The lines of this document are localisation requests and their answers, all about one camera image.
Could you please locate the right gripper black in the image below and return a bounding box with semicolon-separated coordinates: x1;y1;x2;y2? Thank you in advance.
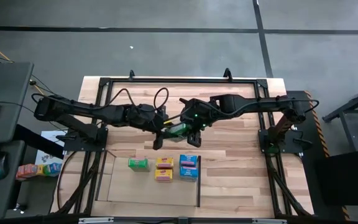
180;98;213;148

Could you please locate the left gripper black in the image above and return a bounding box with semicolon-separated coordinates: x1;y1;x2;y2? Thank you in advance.
126;104;168;151

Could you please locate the green Apple Jacks cereal box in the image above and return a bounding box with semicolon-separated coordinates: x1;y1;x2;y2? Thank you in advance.
127;157;151;173
163;123;188;143

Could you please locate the blue Rice Krispies cereal box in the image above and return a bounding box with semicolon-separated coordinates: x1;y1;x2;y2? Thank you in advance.
179;166;199;182
179;154;198;168

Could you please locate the yellow Corn Pops cereal box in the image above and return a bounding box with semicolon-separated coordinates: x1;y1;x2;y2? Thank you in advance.
155;157;174;170
154;169;173;183

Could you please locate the blue spare cereal box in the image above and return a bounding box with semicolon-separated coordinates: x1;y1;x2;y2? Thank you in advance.
50;162;63;175

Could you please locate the orange spare cereal box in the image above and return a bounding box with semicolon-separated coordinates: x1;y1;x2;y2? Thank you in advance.
16;163;39;181

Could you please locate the white printed paper sheet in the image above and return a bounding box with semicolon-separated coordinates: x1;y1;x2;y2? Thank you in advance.
35;129;67;166

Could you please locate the black mat with hazard stripe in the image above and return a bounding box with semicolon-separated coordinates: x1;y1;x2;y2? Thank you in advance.
286;90;351;220

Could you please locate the large black box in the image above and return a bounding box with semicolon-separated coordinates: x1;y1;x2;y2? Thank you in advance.
314;152;358;206

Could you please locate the grey metal cart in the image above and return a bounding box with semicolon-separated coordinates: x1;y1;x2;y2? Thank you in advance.
321;80;358;156

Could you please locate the grey desk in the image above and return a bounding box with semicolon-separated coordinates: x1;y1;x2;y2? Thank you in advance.
0;61;34;220

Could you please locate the wooden shelf with black frame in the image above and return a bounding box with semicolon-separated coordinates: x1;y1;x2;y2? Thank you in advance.
94;149;202;208

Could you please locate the black metal table frame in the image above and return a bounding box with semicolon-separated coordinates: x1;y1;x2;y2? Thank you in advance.
54;67;315;218

